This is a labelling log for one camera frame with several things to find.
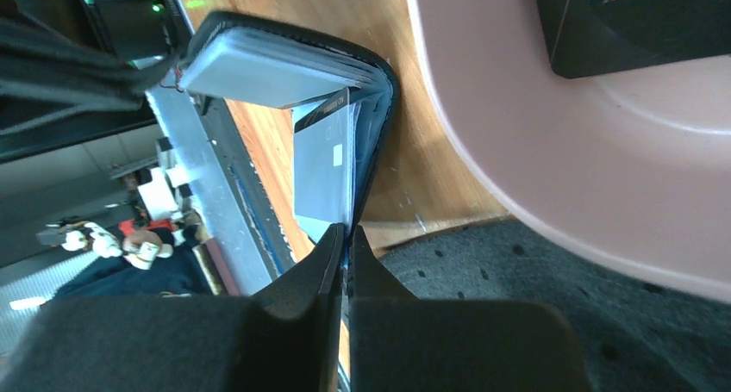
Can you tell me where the person in blue sleeve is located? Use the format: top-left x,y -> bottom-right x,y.
53,225 -> 212,300

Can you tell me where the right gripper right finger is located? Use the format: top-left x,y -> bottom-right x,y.
348,227 -> 590,391

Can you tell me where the dark grey dotted cloth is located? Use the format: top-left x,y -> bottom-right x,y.
382,221 -> 730,391

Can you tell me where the pink oval tray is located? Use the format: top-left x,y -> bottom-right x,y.
407,0 -> 730,302

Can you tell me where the black leather card holder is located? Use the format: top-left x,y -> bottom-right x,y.
179,10 -> 400,241

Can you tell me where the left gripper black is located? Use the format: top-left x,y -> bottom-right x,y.
1,0 -> 189,113

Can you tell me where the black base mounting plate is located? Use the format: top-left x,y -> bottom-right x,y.
191,94 -> 296,279

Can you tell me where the aluminium frame rail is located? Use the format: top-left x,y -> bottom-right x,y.
146,86 -> 272,296

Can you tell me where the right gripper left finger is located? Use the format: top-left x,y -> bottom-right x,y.
1,224 -> 346,391

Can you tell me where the credit card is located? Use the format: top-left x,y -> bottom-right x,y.
536,0 -> 730,79

